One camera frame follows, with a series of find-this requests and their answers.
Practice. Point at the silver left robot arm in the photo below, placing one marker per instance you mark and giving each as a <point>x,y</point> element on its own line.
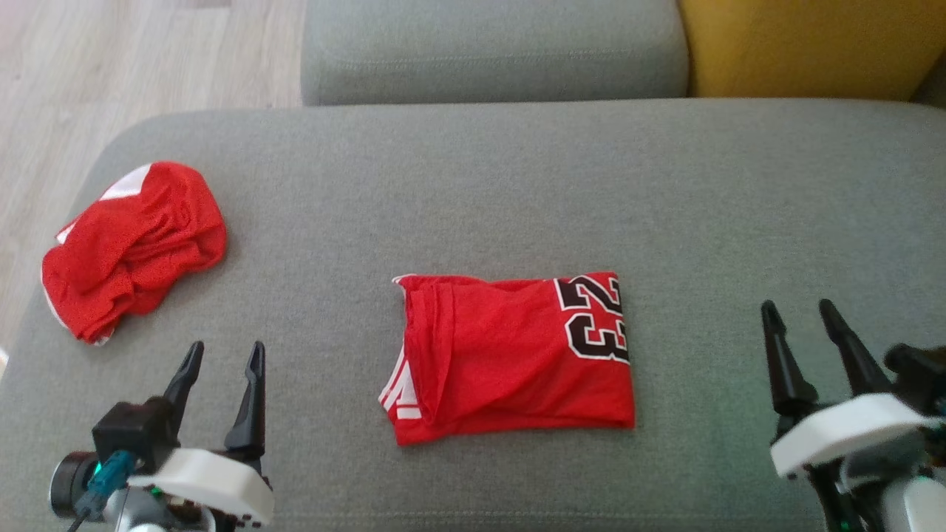
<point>137,513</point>

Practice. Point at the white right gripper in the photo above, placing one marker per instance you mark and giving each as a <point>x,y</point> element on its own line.
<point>850,432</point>

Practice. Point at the yellow sofa cushion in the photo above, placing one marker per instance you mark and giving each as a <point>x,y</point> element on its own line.
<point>805,44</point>

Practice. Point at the grey sofa back cushion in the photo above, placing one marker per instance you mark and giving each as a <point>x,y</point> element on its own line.
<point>495,52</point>

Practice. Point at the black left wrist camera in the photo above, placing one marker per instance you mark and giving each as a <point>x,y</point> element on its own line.
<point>133,432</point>

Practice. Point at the grey sofa seat cushion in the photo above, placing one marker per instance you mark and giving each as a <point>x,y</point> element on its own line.
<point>517,192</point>

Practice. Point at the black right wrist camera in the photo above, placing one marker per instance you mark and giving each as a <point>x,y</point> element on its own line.
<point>916,369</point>

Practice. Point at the red shorts with white stripe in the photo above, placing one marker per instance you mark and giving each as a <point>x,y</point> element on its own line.
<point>133,251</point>

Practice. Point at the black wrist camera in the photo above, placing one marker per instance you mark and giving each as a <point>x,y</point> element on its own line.
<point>916,369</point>
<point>133,432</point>

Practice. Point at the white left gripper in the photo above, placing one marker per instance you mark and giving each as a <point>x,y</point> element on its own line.
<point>207,480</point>

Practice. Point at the red jersey with number 23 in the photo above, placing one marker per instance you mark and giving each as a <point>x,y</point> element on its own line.
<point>510,362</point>

